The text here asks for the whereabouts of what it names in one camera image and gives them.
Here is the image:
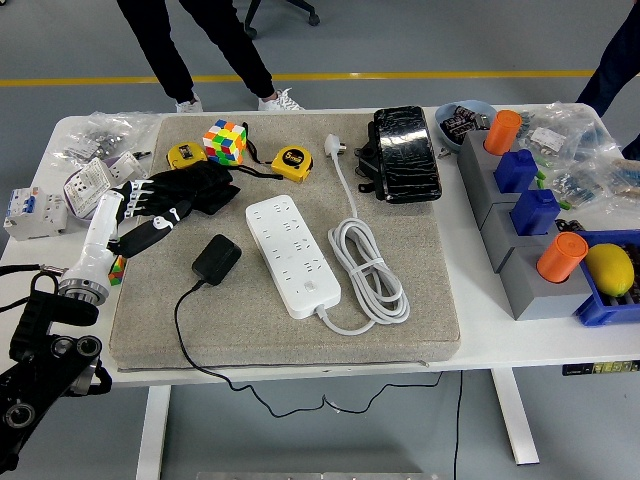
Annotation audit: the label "black power adapter with cord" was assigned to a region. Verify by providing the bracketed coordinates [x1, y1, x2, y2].
[173, 233, 445, 419]

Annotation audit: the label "yellow tape measure with strap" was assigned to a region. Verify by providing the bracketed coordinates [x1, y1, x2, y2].
[233, 121, 315, 184]

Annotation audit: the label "white power strip cord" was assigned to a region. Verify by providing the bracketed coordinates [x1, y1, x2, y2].
[312, 132, 413, 336]

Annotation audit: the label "white table leg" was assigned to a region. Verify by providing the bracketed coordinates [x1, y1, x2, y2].
[490, 368, 541, 466]
[135, 385, 172, 480]

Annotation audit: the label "table control panel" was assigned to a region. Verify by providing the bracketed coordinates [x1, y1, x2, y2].
[561, 360, 640, 377]

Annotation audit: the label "yellow lemon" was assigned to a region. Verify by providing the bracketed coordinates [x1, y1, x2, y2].
[583, 242, 635, 297]

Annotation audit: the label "blue storage bin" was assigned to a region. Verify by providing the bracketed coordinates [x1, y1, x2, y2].
[572, 228, 640, 327]

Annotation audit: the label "black hanging cable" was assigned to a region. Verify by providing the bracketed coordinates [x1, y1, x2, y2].
[452, 370, 464, 480]

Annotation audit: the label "person in black trousers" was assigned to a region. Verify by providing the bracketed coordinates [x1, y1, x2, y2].
[115, 0, 305, 114]

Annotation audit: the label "clear bag of components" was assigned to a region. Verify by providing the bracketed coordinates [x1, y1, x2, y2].
[542, 159, 609, 209]
[549, 102, 621, 161]
[599, 152, 640, 211]

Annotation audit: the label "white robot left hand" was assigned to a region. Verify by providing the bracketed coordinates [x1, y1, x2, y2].
[63, 178, 195, 289]

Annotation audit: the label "black plastic bracket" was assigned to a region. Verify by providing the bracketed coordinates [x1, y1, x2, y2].
[352, 119, 386, 194]

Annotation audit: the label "orange cylinder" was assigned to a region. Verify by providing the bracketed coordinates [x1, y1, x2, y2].
[536, 231, 590, 284]
[483, 109, 523, 156]

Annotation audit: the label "grey-brown fabric mat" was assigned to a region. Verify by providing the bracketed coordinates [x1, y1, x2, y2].
[108, 112, 462, 372]

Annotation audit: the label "clear bag with white label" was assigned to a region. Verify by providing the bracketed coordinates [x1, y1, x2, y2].
[517, 107, 576, 156]

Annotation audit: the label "blue block peg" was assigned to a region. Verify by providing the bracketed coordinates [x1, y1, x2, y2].
[493, 148, 540, 194]
[509, 188, 561, 238]

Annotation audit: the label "white circuit breaker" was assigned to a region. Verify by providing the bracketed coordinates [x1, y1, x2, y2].
[3, 185, 69, 242]

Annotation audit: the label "black fabric pouch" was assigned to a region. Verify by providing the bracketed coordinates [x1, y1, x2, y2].
[144, 159, 242, 217]

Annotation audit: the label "flat yellow tape measure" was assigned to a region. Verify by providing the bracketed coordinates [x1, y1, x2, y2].
[166, 141, 208, 171]

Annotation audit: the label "black capacitors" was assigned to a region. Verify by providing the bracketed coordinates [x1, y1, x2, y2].
[442, 103, 491, 141]

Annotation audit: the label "clear bag of metal parts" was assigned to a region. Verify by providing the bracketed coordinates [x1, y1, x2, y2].
[62, 110, 164, 164]

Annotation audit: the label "blue bowl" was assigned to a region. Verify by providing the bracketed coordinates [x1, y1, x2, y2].
[433, 98, 497, 153]

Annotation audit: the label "black cracked glossy case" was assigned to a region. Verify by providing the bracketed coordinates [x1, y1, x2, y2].
[372, 104, 444, 205]

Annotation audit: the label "grey peg holder block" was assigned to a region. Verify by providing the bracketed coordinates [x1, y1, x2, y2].
[499, 244, 601, 321]
[457, 130, 539, 229]
[480, 199, 561, 274]

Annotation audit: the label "person in dark blue trousers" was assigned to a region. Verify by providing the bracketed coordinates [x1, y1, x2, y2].
[574, 0, 640, 162]

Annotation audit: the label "large colourful puzzle cube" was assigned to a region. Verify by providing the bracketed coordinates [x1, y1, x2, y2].
[202, 118, 249, 166]

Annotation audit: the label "white power strip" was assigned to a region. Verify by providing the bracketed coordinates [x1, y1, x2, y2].
[244, 193, 342, 320]

